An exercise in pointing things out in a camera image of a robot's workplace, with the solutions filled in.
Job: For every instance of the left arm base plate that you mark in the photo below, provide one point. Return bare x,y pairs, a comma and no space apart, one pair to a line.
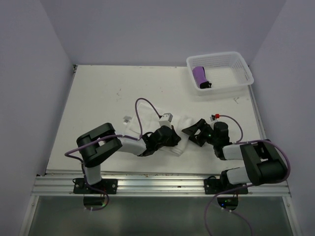
106,184

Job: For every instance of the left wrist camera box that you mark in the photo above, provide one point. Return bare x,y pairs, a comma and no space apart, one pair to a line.
165,120

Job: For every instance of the purple microfiber towel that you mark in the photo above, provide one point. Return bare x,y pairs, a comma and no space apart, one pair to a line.
199,76

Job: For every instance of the white perforated plastic basket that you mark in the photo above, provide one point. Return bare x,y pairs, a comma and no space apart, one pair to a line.
227,71

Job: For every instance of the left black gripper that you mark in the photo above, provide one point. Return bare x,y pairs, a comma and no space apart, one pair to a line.
175,138

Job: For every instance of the aluminium mounting rail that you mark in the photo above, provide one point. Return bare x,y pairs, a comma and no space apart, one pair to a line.
139,185

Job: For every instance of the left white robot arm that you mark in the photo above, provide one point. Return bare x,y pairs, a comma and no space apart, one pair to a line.
102,142

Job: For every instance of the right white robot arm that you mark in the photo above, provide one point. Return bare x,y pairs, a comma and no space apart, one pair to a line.
263,163

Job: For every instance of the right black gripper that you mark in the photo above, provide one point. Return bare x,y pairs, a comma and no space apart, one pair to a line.
203,126

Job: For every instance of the white towel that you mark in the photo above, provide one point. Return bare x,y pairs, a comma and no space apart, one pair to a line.
149,121

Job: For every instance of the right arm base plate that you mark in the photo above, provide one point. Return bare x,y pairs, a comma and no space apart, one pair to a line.
213,185

